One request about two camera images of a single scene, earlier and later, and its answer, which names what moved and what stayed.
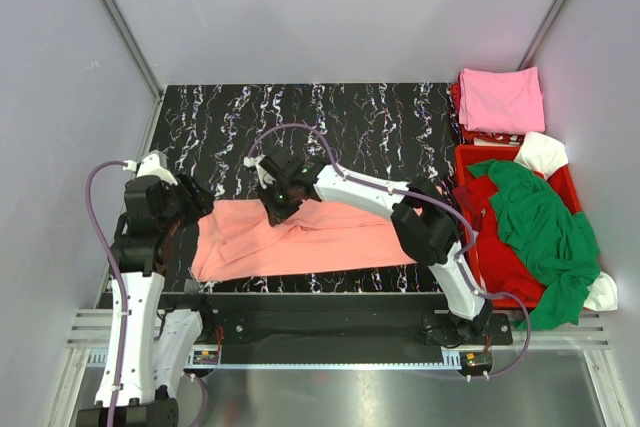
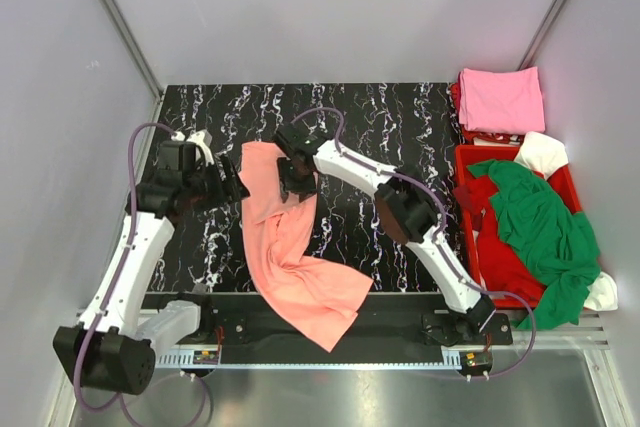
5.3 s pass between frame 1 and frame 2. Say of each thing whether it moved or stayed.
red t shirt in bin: stayed
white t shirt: stayed
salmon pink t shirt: moved
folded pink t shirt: stayed
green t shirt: stayed
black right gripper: moved
